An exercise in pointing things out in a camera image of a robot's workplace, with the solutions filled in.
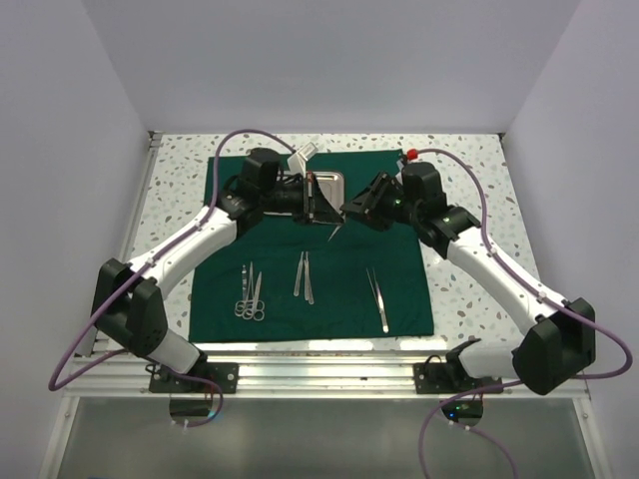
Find purple cable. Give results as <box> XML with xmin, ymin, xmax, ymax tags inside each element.
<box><xmin>398</xmin><ymin>147</ymin><xmax>630</xmax><ymax>479</ymax></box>
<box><xmin>47</xmin><ymin>128</ymin><xmax>301</xmax><ymax>428</ymax></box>

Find aluminium front rail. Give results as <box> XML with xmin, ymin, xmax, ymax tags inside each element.
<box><xmin>63</xmin><ymin>353</ymin><xmax>593</xmax><ymax>400</ymax></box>

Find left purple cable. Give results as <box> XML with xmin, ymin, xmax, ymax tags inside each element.
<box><xmin>47</xmin><ymin>128</ymin><xmax>301</xmax><ymax>428</ymax></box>

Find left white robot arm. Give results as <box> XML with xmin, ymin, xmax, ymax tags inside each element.
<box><xmin>92</xmin><ymin>143</ymin><xmax>343</xmax><ymax>392</ymax></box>

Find steel hemostat clamp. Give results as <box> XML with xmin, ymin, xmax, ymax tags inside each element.
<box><xmin>243</xmin><ymin>263</ymin><xmax>258</xmax><ymax>319</ymax></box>

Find stainless steel tray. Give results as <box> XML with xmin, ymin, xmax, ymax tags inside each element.
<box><xmin>265</xmin><ymin>171</ymin><xmax>345</xmax><ymax>224</ymax></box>

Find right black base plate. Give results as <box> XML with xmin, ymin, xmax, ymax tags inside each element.
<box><xmin>412</xmin><ymin>355</ymin><xmax>502</xmax><ymax>394</ymax></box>

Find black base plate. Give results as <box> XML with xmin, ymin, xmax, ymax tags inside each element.
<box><xmin>145</xmin><ymin>362</ymin><xmax>240</xmax><ymax>394</ymax></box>
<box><xmin>412</xmin><ymin>355</ymin><xmax>502</xmax><ymax>394</ymax></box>

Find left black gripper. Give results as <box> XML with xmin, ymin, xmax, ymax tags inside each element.
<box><xmin>260</xmin><ymin>172</ymin><xmax>343</xmax><ymax>226</ymax></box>

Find dark green surgical cloth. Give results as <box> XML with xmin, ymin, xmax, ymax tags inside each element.
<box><xmin>188</xmin><ymin>148</ymin><xmax>434</xmax><ymax>344</ymax></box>

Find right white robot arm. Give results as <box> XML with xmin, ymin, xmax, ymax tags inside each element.
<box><xmin>340</xmin><ymin>162</ymin><xmax>596</xmax><ymax>395</ymax></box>

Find steel tweezers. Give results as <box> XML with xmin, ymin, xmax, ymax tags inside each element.
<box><xmin>327</xmin><ymin>225</ymin><xmax>342</xmax><ymax>241</ymax></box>
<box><xmin>370</xmin><ymin>268</ymin><xmax>389</xmax><ymax>334</ymax></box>

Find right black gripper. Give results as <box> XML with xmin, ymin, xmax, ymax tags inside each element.
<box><xmin>340</xmin><ymin>172</ymin><xmax>421</xmax><ymax>232</ymax></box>

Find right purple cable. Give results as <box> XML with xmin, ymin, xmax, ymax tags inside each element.
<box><xmin>398</xmin><ymin>147</ymin><xmax>630</xmax><ymax>479</ymax></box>

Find aluminium left side rail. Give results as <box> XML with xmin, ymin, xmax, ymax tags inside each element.
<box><xmin>74</xmin><ymin>131</ymin><xmax>164</xmax><ymax>357</ymax></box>

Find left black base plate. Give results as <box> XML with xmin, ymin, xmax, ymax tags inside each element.
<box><xmin>145</xmin><ymin>362</ymin><xmax>240</xmax><ymax>394</ymax></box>

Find steel surgical scissors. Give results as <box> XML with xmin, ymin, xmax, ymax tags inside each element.
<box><xmin>235</xmin><ymin>264</ymin><xmax>250</xmax><ymax>317</ymax></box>

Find aluminium rail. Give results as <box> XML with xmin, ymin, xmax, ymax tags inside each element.
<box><xmin>74</xmin><ymin>131</ymin><xmax>164</xmax><ymax>357</ymax></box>
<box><xmin>63</xmin><ymin>353</ymin><xmax>593</xmax><ymax>400</ymax></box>

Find steel forceps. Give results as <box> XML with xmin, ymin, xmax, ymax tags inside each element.
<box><xmin>365</xmin><ymin>268</ymin><xmax>380</xmax><ymax>311</ymax></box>

